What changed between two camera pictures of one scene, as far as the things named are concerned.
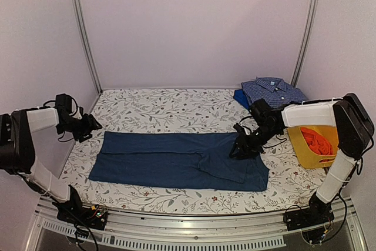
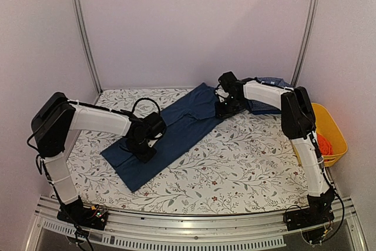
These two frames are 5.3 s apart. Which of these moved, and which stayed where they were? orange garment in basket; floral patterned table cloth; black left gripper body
Moved: black left gripper body
Stayed: floral patterned table cloth; orange garment in basket
